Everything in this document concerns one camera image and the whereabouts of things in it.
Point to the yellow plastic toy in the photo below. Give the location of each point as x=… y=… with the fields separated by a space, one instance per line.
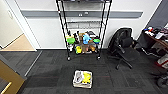
x=78 y=50

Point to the yellow plush toy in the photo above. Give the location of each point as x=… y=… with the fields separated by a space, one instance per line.
x=87 y=78

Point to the round white wall socket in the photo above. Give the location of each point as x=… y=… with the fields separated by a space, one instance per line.
x=86 y=13

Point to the large green plastic bowl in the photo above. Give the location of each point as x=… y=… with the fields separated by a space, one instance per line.
x=70 y=40

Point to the tall brown cardboard box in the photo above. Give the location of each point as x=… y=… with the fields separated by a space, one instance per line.
x=81 y=35

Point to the small green blue bowl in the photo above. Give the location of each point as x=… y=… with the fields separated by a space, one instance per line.
x=96 y=40

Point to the orange toy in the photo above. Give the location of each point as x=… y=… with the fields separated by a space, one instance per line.
x=92 y=49

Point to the dark cluttered desk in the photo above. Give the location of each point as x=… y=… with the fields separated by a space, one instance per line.
x=156 y=41

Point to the brown flat package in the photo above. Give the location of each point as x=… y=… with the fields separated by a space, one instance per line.
x=85 y=49

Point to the black office chair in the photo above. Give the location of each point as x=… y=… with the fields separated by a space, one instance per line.
x=121 y=41

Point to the white door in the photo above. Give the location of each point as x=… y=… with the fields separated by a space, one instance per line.
x=8 y=26

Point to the pale woven basket dark spots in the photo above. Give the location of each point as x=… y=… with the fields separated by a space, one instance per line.
x=81 y=86

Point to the blue plush toy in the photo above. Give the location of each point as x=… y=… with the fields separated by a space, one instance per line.
x=86 y=39

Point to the brown wooden panel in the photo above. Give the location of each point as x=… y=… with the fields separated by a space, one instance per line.
x=8 y=78

